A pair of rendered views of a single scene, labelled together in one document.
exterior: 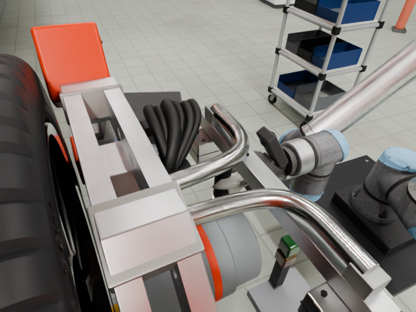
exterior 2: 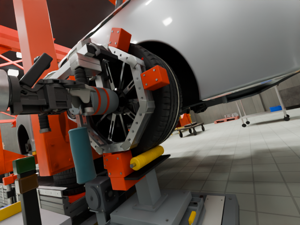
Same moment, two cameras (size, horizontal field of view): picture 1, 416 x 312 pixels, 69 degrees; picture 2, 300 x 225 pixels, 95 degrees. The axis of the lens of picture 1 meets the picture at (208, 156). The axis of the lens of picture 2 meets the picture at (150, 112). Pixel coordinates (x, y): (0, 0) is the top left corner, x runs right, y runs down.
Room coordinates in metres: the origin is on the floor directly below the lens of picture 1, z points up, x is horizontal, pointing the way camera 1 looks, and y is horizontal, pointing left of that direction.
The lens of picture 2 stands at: (0.96, -0.08, 0.66)
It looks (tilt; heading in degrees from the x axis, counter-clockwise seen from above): 6 degrees up; 151
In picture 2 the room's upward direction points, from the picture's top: 14 degrees counter-clockwise
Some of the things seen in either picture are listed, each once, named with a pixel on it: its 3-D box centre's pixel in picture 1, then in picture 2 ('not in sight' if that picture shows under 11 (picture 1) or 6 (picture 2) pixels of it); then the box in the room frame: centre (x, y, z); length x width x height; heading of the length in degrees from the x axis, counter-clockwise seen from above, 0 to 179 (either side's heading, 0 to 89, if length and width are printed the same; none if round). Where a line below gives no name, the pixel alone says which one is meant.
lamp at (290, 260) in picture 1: (285, 255); (27, 183); (0.44, -0.22, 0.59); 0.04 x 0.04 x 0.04; 28
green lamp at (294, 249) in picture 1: (290, 244); (24, 164); (0.44, -0.22, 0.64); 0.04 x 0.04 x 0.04; 28
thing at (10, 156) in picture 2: not in sight; (26, 156); (-2.05, -0.84, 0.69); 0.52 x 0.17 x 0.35; 118
